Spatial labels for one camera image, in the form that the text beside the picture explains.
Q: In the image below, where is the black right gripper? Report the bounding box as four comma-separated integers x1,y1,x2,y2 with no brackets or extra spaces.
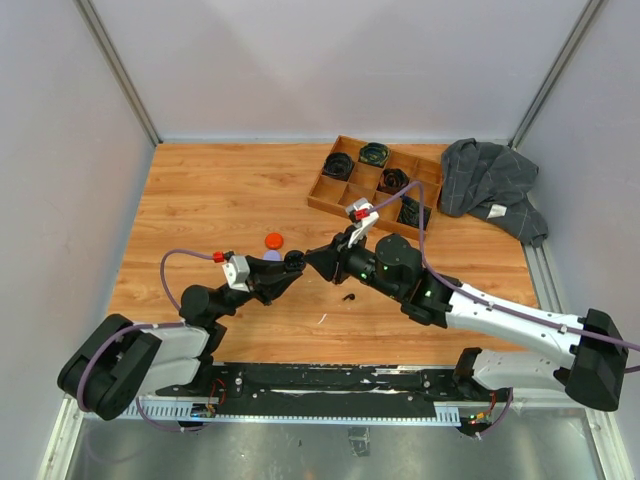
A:
304,225,403,301

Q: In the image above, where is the black earbud case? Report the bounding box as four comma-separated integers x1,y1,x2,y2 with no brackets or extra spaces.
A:
284,250,306,272

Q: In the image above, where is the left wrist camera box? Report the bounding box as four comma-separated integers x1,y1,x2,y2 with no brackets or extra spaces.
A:
222,255,251,293

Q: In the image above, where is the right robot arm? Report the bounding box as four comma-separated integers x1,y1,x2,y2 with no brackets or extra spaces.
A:
305,234,630,412

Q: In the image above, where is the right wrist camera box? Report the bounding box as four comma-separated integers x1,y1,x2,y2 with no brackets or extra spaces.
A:
345,198,379,248

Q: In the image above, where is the grey crumpled cloth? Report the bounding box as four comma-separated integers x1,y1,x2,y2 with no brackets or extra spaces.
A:
439,138,549,247

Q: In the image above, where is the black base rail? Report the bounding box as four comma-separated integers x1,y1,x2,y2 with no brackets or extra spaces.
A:
156,362,508,422

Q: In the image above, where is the wooden compartment tray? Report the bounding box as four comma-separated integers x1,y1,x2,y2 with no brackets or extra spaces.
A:
307,135,446,239

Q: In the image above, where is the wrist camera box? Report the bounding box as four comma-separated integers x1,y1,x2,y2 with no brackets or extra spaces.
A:
345,198,379,248
222,255,251,293

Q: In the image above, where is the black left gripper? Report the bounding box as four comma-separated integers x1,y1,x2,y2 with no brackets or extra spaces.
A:
211,255,303,321

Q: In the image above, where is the orange earbud case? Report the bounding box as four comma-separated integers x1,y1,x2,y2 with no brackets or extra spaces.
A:
264,232,284,250

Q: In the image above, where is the dark green rolled belt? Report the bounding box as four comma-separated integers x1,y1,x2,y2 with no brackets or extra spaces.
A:
397,195,431,229

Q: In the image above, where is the purple earbud case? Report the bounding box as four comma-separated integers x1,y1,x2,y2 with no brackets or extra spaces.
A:
262,249,282,261

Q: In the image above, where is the dark red rolled belt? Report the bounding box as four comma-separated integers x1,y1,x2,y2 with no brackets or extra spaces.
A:
377,168,409,195

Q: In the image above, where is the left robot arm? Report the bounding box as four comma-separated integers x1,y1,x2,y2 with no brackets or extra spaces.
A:
57,250,305,421

